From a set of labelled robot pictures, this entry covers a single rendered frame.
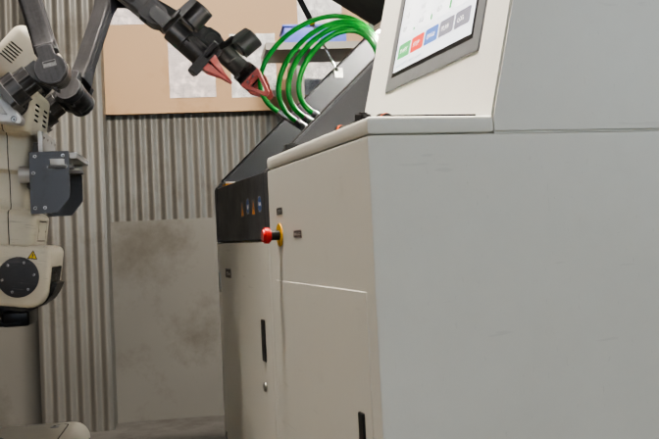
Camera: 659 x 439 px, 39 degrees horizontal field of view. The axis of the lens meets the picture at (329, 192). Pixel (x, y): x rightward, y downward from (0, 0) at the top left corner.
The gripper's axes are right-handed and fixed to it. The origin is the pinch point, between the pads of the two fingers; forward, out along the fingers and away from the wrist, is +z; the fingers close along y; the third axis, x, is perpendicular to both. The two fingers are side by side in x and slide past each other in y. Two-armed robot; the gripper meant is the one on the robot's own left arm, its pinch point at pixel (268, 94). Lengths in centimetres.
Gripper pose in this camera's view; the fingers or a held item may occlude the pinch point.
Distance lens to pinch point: 260.6
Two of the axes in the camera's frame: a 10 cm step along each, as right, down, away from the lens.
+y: 3.1, 2.4, 9.2
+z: 6.6, 6.4, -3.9
